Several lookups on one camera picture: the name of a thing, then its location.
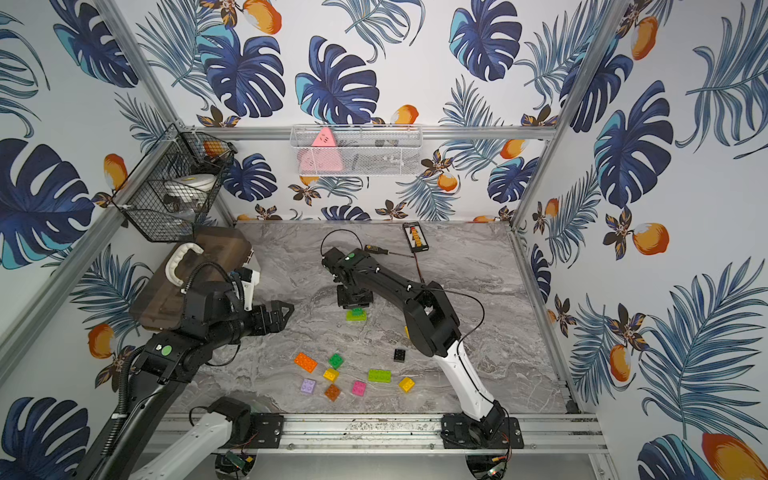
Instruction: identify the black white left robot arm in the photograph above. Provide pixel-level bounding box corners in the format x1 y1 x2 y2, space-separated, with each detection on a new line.
72 261 295 479

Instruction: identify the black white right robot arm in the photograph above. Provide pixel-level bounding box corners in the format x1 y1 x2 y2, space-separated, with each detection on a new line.
322 248 511 448

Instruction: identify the pink square lego brick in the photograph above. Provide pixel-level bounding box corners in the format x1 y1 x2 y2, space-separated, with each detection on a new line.
351 380 367 397

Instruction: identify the yellow small lego brick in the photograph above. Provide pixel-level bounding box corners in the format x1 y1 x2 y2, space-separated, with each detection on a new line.
398 377 415 393

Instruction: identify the black yellow screwdriver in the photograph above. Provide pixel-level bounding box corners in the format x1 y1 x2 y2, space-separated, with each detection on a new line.
364 244 413 258

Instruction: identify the white object in basket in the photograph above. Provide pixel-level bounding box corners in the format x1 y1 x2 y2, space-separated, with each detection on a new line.
164 174 217 202

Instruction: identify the purple square lego brick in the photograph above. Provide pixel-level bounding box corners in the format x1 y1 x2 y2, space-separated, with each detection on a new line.
300 379 317 395

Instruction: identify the pink triangular object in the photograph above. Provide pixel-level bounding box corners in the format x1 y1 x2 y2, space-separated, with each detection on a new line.
297 127 344 176

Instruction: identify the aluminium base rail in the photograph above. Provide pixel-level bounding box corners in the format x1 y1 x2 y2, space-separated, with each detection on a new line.
234 414 608 455

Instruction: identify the white wire wall shelf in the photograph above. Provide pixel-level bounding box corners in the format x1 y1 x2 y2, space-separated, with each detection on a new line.
290 124 423 176

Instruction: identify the brown translucent tool case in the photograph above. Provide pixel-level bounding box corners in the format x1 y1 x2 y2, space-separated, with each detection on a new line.
129 226 254 333

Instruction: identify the orange long lego brick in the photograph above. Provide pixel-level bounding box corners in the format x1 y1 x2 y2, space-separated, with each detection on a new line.
294 352 318 373

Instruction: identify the green square lego brick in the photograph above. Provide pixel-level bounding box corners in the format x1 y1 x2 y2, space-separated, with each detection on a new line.
328 353 344 369

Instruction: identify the black screwdriver bit case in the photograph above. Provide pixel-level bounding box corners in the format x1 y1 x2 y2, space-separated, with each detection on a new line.
402 222 429 254

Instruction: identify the yellow sloped lego brick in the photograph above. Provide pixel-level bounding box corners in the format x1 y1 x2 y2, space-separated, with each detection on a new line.
323 368 340 383

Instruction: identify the black wire basket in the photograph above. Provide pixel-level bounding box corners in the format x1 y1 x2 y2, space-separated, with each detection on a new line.
111 125 237 243

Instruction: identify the lime long base lego brick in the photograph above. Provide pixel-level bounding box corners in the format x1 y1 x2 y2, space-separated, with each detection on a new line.
346 308 367 322

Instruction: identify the brown square lego brick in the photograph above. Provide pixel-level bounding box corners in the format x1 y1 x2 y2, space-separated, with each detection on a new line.
324 384 341 402

